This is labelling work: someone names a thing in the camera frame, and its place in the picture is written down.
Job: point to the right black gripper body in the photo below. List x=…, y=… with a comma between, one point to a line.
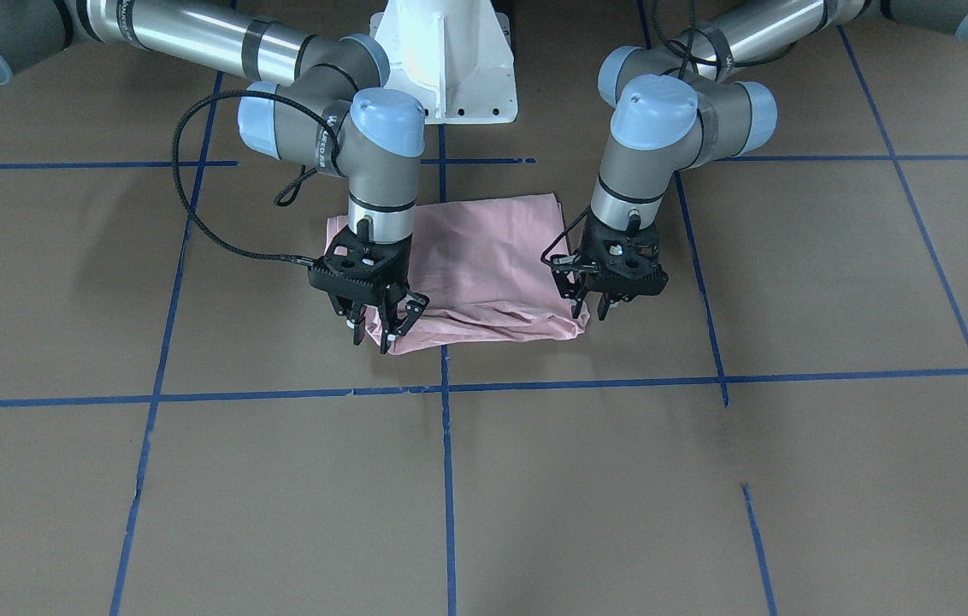
x=398, y=316

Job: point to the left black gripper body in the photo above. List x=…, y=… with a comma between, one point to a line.
x=578, y=294

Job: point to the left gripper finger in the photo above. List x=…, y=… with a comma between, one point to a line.
x=609, y=300
x=569, y=274

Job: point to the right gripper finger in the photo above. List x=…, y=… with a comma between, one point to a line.
x=397, y=314
x=354, y=313

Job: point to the pink Snoopy t-shirt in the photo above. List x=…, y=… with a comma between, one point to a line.
x=479, y=262

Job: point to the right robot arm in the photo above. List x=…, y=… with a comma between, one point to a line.
x=319, y=103

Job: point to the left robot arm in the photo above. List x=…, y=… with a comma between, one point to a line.
x=675, y=107

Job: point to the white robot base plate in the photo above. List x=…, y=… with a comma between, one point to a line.
x=455, y=57

